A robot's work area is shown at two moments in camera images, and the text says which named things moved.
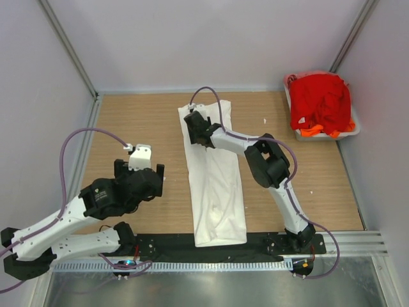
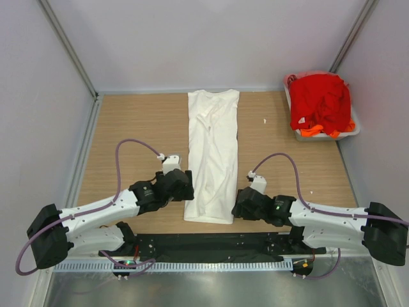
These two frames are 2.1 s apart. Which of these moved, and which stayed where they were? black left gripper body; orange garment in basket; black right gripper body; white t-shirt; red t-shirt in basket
Moved: black left gripper body; white t-shirt; black right gripper body
Stayed: orange garment in basket; red t-shirt in basket
